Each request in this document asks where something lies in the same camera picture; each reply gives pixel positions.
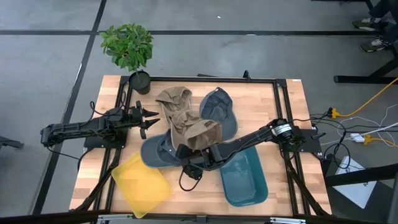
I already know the yellow plug cord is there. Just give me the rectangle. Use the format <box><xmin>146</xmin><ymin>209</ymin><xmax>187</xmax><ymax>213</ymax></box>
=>
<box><xmin>363</xmin><ymin>134</ymin><xmax>398</xmax><ymax>149</ymax></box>

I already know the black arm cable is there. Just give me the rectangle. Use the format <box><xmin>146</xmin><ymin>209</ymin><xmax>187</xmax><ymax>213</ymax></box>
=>
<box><xmin>89</xmin><ymin>101</ymin><xmax>108</xmax><ymax>118</ymax></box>

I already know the blue denim baseball cap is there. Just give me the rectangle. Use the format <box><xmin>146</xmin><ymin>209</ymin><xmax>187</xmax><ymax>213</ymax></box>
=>
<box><xmin>140</xmin><ymin>129</ymin><xmax>187</xmax><ymax>169</ymax></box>
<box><xmin>198</xmin><ymin>86</ymin><xmax>239</xmax><ymax>141</ymax></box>

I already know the silver laptop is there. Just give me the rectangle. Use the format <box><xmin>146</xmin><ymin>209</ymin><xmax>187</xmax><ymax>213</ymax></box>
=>
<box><xmin>332</xmin><ymin>155</ymin><xmax>379</xmax><ymax>209</ymax></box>

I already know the person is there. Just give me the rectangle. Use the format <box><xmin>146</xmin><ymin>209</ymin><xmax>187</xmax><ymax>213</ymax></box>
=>
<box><xmin>368</xmin><ymin>0</ymin><xmax>398</xmax><ymax>44</ymax></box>

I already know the black plant pot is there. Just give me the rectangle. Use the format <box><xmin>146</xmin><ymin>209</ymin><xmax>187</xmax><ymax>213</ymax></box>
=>
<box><xmin>128</xmin><ymin>70</ymin><xmax>152</xmax><ymax>95</ymax></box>

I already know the teal plastic bin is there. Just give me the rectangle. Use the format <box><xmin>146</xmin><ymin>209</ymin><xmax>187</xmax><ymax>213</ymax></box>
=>
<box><xmin>219</xmin><ymin>145</ymin><xmax>269</xmax><ymax>208</ymax></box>

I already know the black looped camera cable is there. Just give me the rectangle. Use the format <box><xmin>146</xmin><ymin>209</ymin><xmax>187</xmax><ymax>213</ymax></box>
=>
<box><xmin>178</xmin><ymin>169</ymin><xmax>200</xmax><ymax>192</ymax></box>

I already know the yellow extension cord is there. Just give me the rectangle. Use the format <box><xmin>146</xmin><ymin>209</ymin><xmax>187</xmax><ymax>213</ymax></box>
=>
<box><xmin>330</xmin><ymin>77</ymin><xmax>398</xmax><ymax>119</ymax></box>

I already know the person's shoe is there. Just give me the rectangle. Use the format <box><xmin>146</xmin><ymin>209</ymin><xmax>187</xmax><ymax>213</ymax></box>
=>
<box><xmin>360</xmin><ymin>36</ymin><xmax>390</xmax><ymax>53</ymax></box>
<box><xmin>352</xmin><ymin>17</ymin><xmax>379</xmax><ymax>32</ymax></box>

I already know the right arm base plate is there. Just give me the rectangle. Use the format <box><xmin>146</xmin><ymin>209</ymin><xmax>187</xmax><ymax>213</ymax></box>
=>
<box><xmin>279</xmin><ymin>129</ymin><xmax>323</xmax><ymax>153</ymax></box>

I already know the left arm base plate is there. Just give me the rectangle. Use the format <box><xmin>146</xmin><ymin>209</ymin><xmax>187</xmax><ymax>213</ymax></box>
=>
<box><xmin>83</xmin><ymin>130</ymin><xmax>128</xmax><ymax>149</ymax></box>

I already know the yellow plastic bin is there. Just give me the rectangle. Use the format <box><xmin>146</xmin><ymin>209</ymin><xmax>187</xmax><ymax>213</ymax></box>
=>
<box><xmin>111</xmin><ymin>151</ymin><xmax>172</xmax><ymax>219</ymax></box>

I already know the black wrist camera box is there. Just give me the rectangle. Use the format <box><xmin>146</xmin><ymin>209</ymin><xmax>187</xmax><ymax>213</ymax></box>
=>
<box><xmin>183</xmin><ymin>164</ymin><xmax>203</xmax><ymax>180</ymax></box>

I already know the tan baseball cap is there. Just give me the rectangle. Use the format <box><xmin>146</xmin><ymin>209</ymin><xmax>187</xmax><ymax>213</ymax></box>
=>
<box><xmin>155</xmin><ymin>86</ymin><xmax>193</xmax><ymax>122</ymax></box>
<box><xmin>169</xmin><ymin>109</ymin><xmax>206</xmax><ymax>149</ymax></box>
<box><xmin>185</xmin><ymin>119</ymin><xmax>223</xmax><ymax>152</ymax></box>

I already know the black desk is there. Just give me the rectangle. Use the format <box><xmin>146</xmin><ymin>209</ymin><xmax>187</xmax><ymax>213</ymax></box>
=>
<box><xmin>333</xmin><ymin>57</ymin><xmax>398</xmax><ymax>85</ymax></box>
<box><xmin>325</xmin><ymin>163</ymin><xmax>398</xmax><ymax>224</ymax></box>

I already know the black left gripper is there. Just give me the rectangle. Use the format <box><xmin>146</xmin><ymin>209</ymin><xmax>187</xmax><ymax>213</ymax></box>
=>
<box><xmin>123</xmin><ymin>100</ymin><xmax>161</xmax><ymax>140</ymax></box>

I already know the green leafy plant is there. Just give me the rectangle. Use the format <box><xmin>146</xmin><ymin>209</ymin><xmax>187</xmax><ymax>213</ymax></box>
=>
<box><xmin>99</xmin><ymin>23</ymin><xmax>155</xmax><ymax>74</ymax></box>

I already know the grey furniture foot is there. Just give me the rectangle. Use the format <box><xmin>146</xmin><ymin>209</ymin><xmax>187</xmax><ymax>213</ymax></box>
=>
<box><xmin>0</xmin><ymin>136</ymin><xmax>24</xmax><ymax>150</ymax></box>

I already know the black cable bundle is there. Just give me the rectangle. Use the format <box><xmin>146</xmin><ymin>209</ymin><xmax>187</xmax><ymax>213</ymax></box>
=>
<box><xmin>306</xmin><ymin>108</ymin><xmax>398</xmax><ymax>170</ymax></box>

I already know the white cable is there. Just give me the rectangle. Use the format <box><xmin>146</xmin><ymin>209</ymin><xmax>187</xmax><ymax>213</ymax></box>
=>
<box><xmin>320</xmin><ymin>104</ymin><xmax>398</xmax><ymax>147</ymax></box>

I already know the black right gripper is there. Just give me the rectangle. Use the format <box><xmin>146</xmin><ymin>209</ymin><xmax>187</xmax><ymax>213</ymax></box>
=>
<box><xmin>175</xmin><ymin>144</ymin><xmax>223</xmax><ymax>171</ymax></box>

